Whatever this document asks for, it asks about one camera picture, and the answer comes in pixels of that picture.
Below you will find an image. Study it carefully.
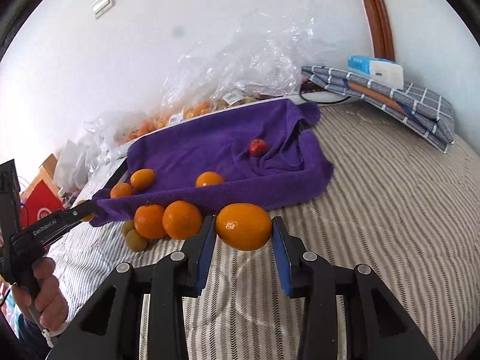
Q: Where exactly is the oval orange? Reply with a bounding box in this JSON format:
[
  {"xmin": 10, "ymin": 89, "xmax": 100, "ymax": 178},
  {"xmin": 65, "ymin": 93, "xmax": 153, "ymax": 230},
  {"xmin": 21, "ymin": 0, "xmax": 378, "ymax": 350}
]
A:
[{"xmin": 216, "ymin": 203, "xmax": 272, "ymax": 251}]

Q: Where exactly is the small red tomato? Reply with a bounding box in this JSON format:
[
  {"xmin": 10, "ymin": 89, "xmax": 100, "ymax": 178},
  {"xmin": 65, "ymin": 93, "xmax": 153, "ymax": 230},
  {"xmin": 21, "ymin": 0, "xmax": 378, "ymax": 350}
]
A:
[{"xmin": 248, "ymin": 139, "xmax": 268, "ymax": 158}]

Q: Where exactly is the person's left hand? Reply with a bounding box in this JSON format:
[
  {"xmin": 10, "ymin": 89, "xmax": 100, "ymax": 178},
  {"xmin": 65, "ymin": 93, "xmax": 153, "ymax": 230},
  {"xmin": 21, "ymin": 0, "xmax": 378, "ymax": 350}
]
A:
[{"xmin": 11, "ymin": 258, "xmax": 68, "ymax": 332}]

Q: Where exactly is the red paper shopping bag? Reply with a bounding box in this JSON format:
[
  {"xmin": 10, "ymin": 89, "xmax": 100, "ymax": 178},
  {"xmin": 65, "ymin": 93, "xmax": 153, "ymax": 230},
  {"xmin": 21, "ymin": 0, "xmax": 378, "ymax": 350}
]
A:
[{"xmin": 20, "ymin": 180, "xmax": 64, "ymax": 228}]

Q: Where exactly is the small orange upper left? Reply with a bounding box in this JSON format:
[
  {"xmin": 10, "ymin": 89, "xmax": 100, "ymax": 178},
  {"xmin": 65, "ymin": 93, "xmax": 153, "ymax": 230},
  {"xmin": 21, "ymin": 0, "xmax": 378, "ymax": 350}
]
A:
[{"xmin": 75, "ymin": 199, "xmax": 95, "ymax": 222}]

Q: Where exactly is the small green fruit lower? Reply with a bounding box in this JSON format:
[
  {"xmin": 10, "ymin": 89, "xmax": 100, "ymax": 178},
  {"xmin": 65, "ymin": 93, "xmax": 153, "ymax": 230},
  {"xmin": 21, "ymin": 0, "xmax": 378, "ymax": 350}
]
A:
[{"xmin": 124, "ymin": 230, "xmax": 148, "ymax": 253}]

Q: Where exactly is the small green fruit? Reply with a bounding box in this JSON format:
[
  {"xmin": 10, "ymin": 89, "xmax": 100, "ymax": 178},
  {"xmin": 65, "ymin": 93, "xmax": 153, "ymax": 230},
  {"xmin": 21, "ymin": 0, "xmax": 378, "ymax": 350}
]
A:
[
  {"xmin": 121, "ymin": 220, "xmax": 135, "ymax": 237},
  {"xmin": 124, "ymin": 230, "xmax": 148, "ymax": 253}
]

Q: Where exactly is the white plastic bag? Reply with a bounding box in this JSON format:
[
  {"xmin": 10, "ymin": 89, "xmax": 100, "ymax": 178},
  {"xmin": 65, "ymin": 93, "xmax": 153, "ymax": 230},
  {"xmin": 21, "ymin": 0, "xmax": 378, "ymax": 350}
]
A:
[{"xmin": 53, "ymin": 136, "xmax": 94, "ymax": 193}]

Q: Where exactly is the small green fruit upper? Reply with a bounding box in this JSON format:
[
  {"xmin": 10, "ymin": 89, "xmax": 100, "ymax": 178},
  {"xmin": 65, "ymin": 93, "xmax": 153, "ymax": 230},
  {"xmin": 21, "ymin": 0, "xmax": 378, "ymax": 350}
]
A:
[{"xmin": 121, "ymin": 220, "xmax": 135, "ymax": 237}]

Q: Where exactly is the large round orange left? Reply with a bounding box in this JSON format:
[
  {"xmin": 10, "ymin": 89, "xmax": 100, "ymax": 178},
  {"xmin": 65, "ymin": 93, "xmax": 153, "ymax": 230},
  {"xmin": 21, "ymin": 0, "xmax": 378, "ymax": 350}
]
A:
[{"xmin": 133, "ymin": 205, "xmax": 167, "ymax": 240}]

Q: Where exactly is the large round orange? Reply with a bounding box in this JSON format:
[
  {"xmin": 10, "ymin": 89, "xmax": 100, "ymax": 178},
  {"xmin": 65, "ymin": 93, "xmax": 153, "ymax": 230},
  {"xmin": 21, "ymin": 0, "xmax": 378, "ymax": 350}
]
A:
[
  {"xmin": 133, "ymin": 205, "xmax": 167, "ymax": 240},
  {"xmin": 162, "ymin": 201, "xmax": 203, "ymax": 241}
]

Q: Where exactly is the striped quilted mattress cover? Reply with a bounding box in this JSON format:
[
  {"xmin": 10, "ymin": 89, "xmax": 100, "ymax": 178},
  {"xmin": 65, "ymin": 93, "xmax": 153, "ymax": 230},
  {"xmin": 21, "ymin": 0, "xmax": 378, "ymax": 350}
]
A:
[{"xmin": 40, "ymin": 101, "xmax": 480, "ymax": 360}]

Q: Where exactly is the large round orange right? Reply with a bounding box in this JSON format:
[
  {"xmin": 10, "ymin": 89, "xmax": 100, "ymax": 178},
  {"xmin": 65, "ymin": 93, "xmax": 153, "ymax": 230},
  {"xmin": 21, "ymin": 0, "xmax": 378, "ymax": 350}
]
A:
[{"xmin": 162, "ymin": 201, "xmax": 203, "ymax": 241}]

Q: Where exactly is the purple towel over tray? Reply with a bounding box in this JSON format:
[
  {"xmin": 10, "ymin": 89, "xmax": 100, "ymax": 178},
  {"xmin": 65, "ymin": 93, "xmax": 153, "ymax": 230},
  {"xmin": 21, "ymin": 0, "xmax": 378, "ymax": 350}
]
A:
[{"xmin": 91, "ymin": 99, "xmax": 334, "ymax": 227}]

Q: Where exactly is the folded grey checked cloth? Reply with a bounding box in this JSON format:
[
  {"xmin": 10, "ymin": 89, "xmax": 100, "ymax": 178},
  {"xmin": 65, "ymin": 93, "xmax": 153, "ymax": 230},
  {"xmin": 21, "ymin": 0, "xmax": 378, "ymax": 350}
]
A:
[{"xmin": 301, "ymin": 66, "xmax": 455, "ymax": 152}]

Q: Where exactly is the blue white tissue pack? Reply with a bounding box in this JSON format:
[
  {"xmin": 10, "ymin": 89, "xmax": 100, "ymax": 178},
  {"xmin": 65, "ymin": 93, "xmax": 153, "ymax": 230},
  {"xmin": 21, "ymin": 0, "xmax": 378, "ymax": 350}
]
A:
[{"xmin": 347, "ymin": 55, "xmax": 404, "ymax": 89}]

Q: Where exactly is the clear plastic fruit bag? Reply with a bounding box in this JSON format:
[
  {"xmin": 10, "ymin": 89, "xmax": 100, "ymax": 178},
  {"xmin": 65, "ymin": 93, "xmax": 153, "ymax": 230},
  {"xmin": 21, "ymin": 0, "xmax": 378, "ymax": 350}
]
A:
[{"xmin": 85, "ymin": 10, "xmax": 335, "ymax": 153}]

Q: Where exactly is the black cable loop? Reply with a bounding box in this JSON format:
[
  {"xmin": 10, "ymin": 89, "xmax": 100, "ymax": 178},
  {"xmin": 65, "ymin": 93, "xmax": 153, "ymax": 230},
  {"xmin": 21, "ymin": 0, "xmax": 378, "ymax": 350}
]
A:
[{"xmin": 298, "ymin": 78, "xmax": 353, "ymax": 105}]

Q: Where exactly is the white wall switch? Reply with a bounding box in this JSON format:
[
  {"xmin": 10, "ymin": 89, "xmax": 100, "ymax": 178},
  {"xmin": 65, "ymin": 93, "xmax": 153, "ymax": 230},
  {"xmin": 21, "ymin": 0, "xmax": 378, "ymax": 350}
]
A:
[{"xmin": 91, "ymin": 0, "xmax": 115, "ymax": 20}]

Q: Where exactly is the brown wooden door frame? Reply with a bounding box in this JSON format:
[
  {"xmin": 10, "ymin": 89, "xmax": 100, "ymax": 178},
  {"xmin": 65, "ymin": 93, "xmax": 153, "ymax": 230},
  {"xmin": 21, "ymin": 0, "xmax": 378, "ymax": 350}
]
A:
[{"xmin": 363, "ymin": 0, "xmax": 395, "ymax": 61}]

